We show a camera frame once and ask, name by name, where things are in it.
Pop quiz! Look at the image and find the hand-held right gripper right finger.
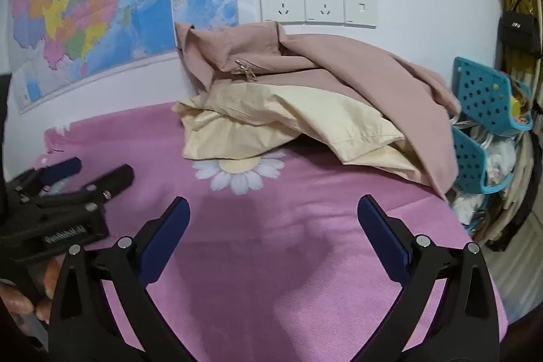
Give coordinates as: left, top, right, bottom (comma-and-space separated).
357, 194, 501, 362

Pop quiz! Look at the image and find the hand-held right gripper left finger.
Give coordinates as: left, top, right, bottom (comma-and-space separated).
48, 196, 191, 362

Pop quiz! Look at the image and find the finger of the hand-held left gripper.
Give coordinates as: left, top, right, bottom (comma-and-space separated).
12, 157, 82, 197
53, 164, 135, 215

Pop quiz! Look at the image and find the dusty pink jacket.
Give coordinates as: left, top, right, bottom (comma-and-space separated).
175, 21, 462, 199

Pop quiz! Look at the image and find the person's left hand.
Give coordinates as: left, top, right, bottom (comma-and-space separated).
0, 260, 64, 350

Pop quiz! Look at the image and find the pink floral bedsheet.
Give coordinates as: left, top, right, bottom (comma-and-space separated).
42, 101, 510, 362

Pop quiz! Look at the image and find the blue perforated basket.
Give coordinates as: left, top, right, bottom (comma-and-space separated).
452, 127, 516, 195
452, 57, 534, 132

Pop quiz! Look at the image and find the white crumpled cloth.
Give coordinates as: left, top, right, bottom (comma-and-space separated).
484, 137, 516, 187

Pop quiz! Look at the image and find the cream cloth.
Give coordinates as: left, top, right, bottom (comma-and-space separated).
172, 84, 420, 187

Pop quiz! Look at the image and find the black handbag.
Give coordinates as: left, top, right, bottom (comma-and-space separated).
497, 10, 543, 58

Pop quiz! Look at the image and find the white wall socket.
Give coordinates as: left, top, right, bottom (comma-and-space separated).
304, 0, 345, 25
260, 0, 305, 24

